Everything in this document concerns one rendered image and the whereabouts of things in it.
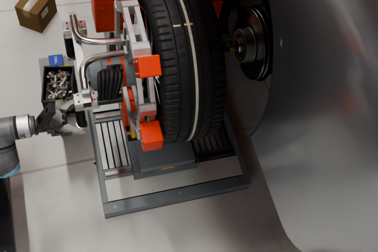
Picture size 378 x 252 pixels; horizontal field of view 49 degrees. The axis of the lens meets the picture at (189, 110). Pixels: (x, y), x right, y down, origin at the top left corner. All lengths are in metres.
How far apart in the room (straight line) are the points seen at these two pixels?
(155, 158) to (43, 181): 0.64
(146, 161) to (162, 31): 0.95
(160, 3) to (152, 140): 0.49
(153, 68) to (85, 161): 1.19
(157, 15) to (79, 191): 1.24
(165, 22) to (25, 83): 1.47
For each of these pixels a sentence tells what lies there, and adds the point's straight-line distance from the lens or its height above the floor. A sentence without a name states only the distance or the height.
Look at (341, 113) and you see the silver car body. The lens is 1.17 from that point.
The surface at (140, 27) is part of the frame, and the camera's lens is 1.51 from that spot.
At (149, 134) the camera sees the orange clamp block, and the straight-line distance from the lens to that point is 1.54.
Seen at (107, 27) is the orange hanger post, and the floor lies 0.56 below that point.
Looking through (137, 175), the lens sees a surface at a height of 0.15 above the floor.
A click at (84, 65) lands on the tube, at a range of 1.54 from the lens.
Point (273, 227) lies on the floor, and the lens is 2.47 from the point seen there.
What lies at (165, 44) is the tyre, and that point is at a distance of 1.42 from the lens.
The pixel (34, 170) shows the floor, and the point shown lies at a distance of 2.47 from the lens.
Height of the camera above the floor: 2.25
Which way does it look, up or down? 59 degrees down
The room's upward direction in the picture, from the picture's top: 16 degrees clockwise
